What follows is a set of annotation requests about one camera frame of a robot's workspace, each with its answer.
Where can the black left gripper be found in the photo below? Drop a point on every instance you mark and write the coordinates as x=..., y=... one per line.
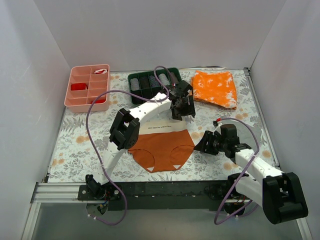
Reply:
x=184, y=107

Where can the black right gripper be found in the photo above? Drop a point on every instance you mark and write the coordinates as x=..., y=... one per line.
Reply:
x=207, y=144

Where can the orange and cream underwear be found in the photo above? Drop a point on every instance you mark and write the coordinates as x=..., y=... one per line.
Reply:
x=162, y=145

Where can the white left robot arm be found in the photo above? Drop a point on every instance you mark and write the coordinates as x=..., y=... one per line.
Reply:
x=125, y=128

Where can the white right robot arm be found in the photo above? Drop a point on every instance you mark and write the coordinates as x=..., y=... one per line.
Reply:
x=279, y=194

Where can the red rolled underwear front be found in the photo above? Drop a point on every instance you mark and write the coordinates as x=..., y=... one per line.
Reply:
x=100, y=101

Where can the red white rolled underwear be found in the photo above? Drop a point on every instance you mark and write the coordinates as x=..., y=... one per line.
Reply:
x=101, y=71

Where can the dark grey rolled sock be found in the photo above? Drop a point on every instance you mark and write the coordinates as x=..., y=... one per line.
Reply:
x=173, y=78

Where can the black rolled sock front middle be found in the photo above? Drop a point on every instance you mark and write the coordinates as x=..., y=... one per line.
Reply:
x=148, y=93

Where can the black rolled sock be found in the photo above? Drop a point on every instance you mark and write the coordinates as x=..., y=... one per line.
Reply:
x=144, y=82
x=148, y=93
x=135, y=100

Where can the white grey striped sock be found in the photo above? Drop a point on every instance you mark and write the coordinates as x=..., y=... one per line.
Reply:
x=164, y=79

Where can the blue striped rolled sock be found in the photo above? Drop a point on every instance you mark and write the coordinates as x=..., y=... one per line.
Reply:
x=153, y=81

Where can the grey folded cloth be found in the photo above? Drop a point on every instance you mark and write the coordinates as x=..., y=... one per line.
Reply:
x=246, y=137

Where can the floral patterned table mat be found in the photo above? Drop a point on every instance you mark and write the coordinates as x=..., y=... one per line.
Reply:
x=74, y=156

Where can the orange white patterned cloth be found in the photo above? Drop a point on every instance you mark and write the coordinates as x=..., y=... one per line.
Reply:
x=215, y=88

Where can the green divided organiser box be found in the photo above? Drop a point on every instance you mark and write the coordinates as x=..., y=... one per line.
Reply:
x=158, y=71

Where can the black rolled sock front left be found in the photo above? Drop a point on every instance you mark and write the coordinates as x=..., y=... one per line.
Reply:
x=135, y=100

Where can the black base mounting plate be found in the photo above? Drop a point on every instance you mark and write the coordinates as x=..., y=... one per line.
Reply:
x=155, y=195

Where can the grey striped rolled sock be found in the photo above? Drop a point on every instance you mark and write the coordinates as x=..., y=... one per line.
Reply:
x=134, y=84

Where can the pink divided organiser box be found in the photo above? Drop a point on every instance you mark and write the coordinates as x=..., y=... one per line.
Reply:
x=80, y=101

